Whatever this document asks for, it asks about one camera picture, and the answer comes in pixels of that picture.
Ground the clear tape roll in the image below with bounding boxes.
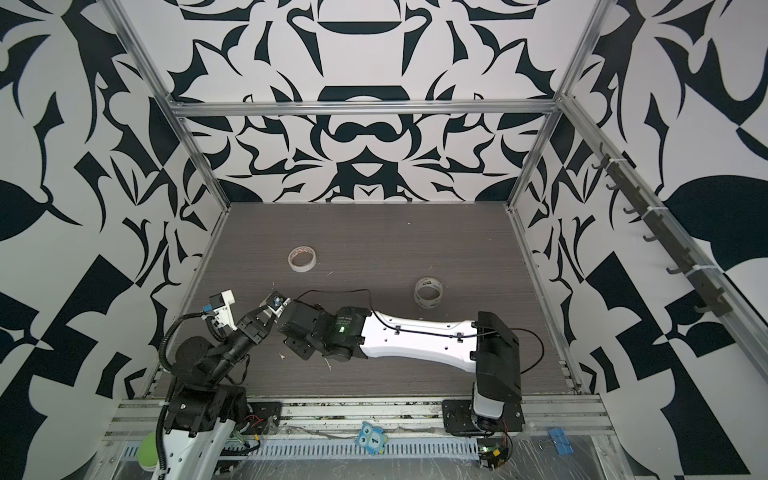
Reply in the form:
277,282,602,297
413,277,444,309

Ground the blue tape piece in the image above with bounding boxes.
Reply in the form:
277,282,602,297
548,427,574,456

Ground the small electronics board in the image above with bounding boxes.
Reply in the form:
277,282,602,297
478,435,513,471

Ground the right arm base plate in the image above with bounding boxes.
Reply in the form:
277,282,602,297
441,399,525,437

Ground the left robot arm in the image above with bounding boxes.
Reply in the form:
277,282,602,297
153,306,274,479

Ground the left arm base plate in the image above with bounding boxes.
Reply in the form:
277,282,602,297
240,401,283,436

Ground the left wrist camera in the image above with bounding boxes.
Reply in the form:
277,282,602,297
203,290,237,341

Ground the white masking tape roll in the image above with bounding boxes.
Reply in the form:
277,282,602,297
287,246,317,273

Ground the white slotted cable duct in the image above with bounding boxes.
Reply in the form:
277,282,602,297
119,436,481,462

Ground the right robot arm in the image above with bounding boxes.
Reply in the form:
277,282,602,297
273,300,525,437

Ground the green push button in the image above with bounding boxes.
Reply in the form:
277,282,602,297
136,434,159,472

